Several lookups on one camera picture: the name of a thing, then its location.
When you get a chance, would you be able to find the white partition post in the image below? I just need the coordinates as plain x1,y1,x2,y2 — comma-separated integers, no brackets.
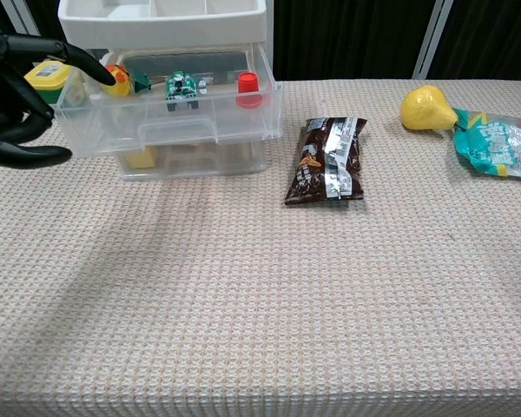
0,0,43,38
412,0,455,81

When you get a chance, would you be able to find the yellow block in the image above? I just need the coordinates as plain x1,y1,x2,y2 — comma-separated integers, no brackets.
123,146,158,169

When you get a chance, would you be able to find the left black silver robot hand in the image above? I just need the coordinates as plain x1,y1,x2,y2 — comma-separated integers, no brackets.
0,17,117,169

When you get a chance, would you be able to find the beige waffle tablecloth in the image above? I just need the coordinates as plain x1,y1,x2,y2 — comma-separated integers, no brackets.
0,78,521,417

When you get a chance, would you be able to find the blurry teal object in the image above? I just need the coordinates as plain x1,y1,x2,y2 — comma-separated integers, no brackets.
128,67,153,94

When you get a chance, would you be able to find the clear plastic box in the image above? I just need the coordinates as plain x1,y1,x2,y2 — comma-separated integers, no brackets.
54,43,284,158

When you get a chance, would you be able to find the green circuit toy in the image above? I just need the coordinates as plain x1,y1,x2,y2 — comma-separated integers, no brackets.
163,71,200,113

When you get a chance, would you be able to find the clear drawer with yellow block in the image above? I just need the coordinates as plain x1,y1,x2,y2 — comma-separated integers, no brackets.
115,142,269,177

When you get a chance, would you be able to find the brown snack bag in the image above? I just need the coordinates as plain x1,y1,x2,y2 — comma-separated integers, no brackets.
284,116,369,207

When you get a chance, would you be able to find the yellow rubber duck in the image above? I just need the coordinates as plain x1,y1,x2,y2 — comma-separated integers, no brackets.
100,63,135,98

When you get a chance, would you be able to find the teal snack bag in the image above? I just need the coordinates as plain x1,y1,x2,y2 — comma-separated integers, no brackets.
451,107,521,181

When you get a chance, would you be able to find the white plastic drawer cabinet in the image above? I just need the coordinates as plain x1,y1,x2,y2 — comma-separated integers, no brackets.
57,0,274,181

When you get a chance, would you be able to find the red cap object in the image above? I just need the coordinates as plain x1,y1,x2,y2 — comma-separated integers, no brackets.
235,71,264,109

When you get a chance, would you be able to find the green tub with yellow lid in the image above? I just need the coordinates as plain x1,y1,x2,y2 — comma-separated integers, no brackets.
23,60,78,106

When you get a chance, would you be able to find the yellow toy pear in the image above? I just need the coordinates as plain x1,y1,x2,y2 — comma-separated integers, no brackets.
399,85,459,133

